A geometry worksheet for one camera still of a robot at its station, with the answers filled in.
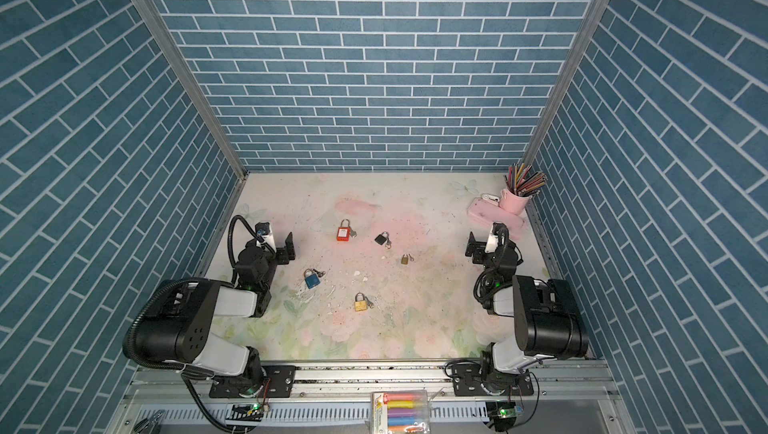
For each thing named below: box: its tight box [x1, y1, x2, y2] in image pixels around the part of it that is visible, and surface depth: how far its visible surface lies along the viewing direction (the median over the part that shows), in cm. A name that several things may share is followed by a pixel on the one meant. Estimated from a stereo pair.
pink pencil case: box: [467, 198, 525, 240], surface depth 110 cm
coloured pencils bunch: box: [504, 163, 548, 197], surface depth 104 cm
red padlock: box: [336, 218, 351, 242], surface depth 103 cm
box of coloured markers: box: [370, 390, 430, 434], surface depth 70 cm
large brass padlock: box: [354, 292, 367, 312], surface depth 88 cm
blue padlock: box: [303, 268, 321, 289], surface depth 93 cm
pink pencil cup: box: [499, 188, 531, 215], surface depth 107 cm
